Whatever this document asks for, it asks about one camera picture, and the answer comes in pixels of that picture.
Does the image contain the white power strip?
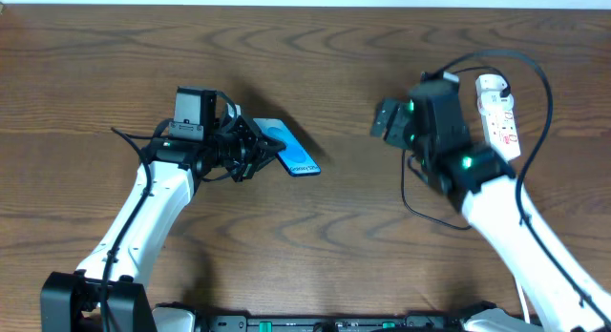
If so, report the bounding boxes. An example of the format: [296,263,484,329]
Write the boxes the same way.
[475,73,521,161]

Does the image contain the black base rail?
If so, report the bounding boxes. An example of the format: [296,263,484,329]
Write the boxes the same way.
[152,313,478,332]

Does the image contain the white power strip cord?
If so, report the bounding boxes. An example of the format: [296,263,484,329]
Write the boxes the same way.
[514,277,532,323]

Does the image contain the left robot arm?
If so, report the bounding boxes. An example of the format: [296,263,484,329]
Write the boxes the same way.
[40,87,285,331]

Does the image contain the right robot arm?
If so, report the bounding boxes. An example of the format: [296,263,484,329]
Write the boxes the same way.
[370,80,610,331]

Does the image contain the black USB charging cable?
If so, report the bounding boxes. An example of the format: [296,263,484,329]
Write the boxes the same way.
[400,66,513,231]

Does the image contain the blue Galaxy smartphone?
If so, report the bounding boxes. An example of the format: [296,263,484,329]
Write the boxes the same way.
[254,118,321,176]

